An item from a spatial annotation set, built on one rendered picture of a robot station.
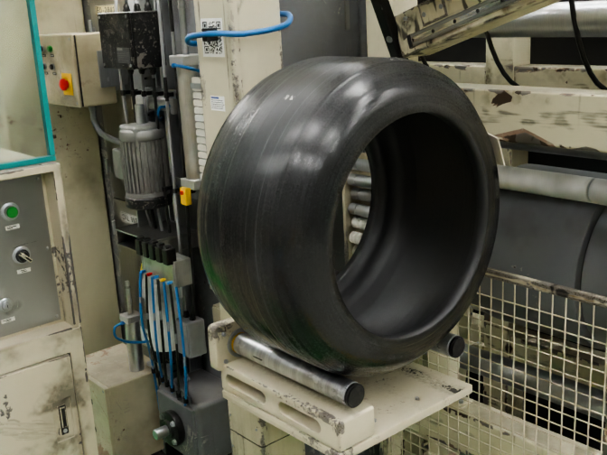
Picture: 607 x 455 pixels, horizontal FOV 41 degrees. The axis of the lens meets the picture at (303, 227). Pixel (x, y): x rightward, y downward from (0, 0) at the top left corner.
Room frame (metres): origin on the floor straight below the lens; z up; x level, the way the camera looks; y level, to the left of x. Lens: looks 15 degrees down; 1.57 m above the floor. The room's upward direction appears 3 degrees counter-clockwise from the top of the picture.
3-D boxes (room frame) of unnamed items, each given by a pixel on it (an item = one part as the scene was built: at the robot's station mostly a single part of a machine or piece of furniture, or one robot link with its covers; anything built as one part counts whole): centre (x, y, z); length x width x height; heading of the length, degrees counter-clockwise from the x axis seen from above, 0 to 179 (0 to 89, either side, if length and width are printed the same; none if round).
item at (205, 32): (1.70, 0.11, 1.52); 0.19 x 0.19 x 0.06; 40
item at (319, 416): (1.43, 0.04, 0.83); 0.36 x 0.09 x 0.06; 40
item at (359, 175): (1.93, -0.22, 1.05); 0.20 x 0.15 x 0.30; 40
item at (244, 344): (1.42, 0.04, 0.90); 0.35 x 0.05 x 0.05; 40
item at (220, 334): (1.65, 0.04, 0.90); 0.40 x 0.03 x 0.10; 130
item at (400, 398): (1.52, -0.07, 0.80); 0.37 x 0.36 x 0.02; 130
